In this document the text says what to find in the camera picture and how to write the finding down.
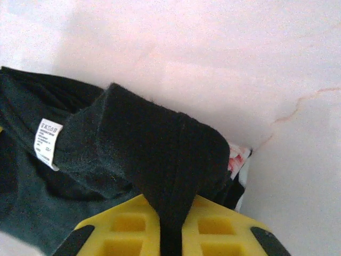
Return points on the white table cover sheet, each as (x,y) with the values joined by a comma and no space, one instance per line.
(213,53)

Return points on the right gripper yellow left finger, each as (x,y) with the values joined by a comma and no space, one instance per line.
(93,240)

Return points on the black printed t-shirt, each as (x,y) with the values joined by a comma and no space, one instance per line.
(160,146)

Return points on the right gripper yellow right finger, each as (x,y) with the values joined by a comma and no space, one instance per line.
(239,240)

